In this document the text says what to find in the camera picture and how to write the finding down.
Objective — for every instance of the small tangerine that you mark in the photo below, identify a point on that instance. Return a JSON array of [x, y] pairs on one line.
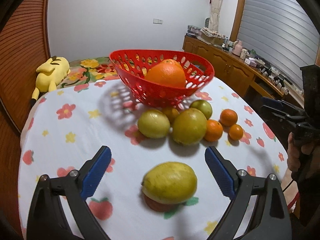
[[236, 132]]

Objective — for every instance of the right hand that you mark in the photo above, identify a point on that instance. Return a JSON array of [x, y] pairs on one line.
[[294, 152]]

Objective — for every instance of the white wall socket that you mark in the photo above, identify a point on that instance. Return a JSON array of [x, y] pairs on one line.
[[157, 21]]

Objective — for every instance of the beige curtain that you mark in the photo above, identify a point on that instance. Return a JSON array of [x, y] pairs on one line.
[[215, 14]]

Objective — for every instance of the red perforated plastic basket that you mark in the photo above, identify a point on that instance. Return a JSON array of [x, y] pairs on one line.
[[132, 66]]

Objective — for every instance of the large orange front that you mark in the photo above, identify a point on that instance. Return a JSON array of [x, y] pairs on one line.
[[168, 73]]

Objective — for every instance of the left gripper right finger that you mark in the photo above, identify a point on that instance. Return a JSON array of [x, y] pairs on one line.
[[270, 217]]

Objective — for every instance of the cardboard box with cloths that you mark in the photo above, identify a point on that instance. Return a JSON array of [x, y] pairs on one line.
[[212, 37]]

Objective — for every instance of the brown louvered wardrobe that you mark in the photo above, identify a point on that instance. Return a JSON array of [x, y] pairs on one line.
[[24, 46]]

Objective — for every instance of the white floral tablecloth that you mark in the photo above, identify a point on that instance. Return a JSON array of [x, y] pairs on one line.
[[68, 126]]

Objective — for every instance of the floral bed blanket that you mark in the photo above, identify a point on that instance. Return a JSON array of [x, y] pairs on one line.
[[89, 71]]

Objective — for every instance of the wooden sideboard cabinet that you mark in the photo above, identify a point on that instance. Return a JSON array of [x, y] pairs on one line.
[[245, 80]]

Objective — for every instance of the small yellow fruit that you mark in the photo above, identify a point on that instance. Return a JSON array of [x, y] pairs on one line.
[[171, 113]]

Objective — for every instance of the big yellow lemon-shaped fruit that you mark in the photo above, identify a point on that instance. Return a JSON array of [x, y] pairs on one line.
[[170, 183]]

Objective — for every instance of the pink thermos jug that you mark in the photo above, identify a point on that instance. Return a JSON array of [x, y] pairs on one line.
[[237, 48]]

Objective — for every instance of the medium tangerine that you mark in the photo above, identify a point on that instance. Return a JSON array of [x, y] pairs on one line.
[[214, 131]]

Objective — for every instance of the grey window blind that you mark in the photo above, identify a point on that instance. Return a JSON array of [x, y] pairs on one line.
[[281, 33]]

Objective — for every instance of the yellow plush toy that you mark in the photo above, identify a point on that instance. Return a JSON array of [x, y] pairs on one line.
[[49, 75]]

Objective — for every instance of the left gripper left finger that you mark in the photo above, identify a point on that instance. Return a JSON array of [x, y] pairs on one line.
[[47, 219]]

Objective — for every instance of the large yellow-green citrus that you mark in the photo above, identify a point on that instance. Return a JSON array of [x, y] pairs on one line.
[[189, 127]]

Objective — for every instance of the round green fruit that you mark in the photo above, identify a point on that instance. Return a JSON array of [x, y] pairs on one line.
[[203, 106]]

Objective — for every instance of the yellow-green round citrus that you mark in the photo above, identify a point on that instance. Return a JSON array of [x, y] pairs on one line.
[[153, 124]]

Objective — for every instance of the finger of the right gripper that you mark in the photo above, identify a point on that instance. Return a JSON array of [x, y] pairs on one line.
[[281, 105], [293, 115]]

